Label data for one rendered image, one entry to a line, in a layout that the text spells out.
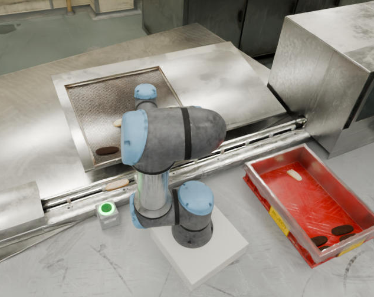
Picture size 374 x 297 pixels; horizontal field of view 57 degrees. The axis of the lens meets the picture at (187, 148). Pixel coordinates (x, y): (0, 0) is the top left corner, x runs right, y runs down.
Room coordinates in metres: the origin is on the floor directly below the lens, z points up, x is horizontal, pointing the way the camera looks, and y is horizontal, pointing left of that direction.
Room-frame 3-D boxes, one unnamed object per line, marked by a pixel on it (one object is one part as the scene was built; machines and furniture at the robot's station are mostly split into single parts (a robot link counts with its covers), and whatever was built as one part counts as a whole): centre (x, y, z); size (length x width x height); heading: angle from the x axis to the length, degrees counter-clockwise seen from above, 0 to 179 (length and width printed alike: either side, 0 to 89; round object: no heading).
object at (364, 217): (0.89, -0.50, 0.87); 0.49 x 0.34 x 0.10; 29
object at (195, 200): (0.69, -0.04, 1.05); 0.13 x 0.12 x 0.14; 102
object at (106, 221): (0.75, 0.28, 0.84); 0.08 x 0.08 x 0.11; 30
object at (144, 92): (0.97, 0.16, 1.24); 0.09 x 0.08 x 0.11; 12
